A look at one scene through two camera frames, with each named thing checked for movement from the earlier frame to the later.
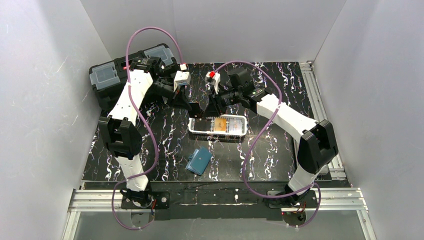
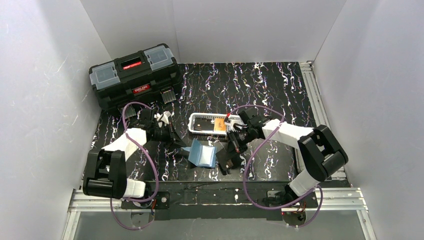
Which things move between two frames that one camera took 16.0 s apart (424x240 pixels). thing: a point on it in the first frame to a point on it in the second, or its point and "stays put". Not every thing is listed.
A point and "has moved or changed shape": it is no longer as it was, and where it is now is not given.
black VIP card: (195, 111) to (224, 161)
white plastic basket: (232, 125) stays put
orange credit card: (220, 124) stays put
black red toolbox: (106, 78) stays put
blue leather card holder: (198, 161) has moved or changed shape
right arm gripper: (216, 99) to (233, 147)
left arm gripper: (180, 98) to (168, 134)
